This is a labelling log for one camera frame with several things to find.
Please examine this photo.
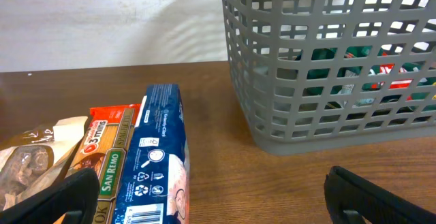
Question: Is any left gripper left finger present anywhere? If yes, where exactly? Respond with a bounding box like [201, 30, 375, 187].
[1, 168, 99, 224]

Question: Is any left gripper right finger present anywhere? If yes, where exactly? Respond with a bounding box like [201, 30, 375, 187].
[324, 166, 435, 224]

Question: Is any San Remo spaghetti packet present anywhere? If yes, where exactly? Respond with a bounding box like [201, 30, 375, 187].
[66, 104, 140, 224]

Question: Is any green Nescafe coffee bag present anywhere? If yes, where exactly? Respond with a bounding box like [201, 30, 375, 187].
[292, 45, 436, 116]

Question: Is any brown white snack bag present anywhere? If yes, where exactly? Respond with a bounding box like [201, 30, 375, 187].
[1, 116, 88, 211]

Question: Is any grey plastic basket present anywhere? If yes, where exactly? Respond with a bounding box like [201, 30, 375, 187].
[222, 0, 435, 155]

